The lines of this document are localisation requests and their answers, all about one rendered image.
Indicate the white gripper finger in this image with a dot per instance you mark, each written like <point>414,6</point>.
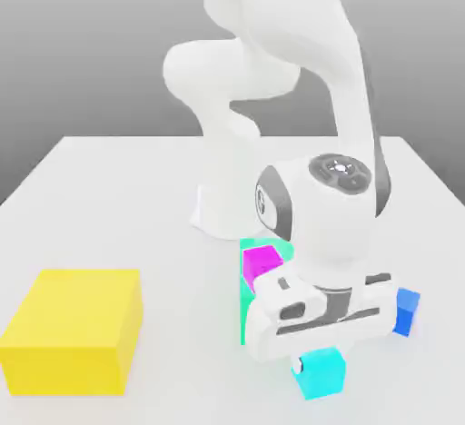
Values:
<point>297,365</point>

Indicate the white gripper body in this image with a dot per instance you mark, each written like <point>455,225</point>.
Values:
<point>262,338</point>

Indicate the small cyan cube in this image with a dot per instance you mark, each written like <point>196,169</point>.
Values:
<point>321,374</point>

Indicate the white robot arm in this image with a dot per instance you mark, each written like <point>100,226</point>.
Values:
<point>290,32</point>

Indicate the small magenta cube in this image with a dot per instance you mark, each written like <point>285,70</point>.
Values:
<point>259,261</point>

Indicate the small blue cube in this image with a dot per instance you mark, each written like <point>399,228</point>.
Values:
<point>406,310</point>

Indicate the large green box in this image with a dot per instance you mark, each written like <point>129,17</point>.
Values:
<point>244,308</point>

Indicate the large yellow box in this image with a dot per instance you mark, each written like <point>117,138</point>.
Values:
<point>69,327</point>

